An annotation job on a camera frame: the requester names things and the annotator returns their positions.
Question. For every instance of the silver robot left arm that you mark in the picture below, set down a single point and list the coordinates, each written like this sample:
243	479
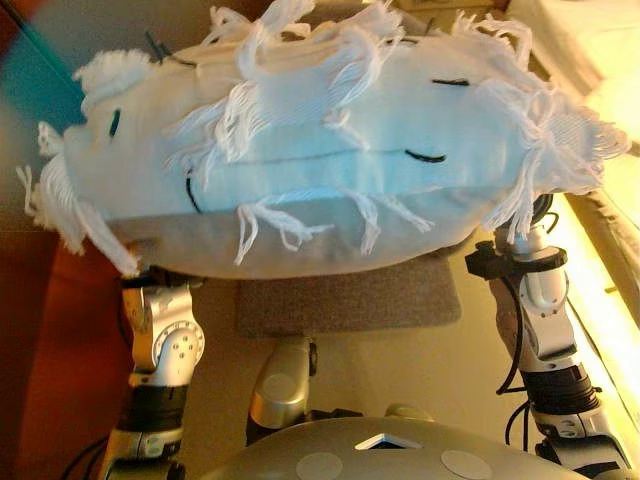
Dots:
165	345

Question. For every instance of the silver robot torso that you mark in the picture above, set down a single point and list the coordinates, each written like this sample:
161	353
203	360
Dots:
390	455

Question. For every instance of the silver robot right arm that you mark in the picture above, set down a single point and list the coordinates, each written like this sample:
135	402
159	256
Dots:
550	325

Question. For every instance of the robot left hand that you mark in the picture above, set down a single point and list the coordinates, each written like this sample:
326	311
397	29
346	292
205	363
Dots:
160	280

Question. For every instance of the grey fabric tub armchair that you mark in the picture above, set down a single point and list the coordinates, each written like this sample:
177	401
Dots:
350	305

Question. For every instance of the white tasselled cushion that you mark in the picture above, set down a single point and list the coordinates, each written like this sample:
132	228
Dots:
325	150

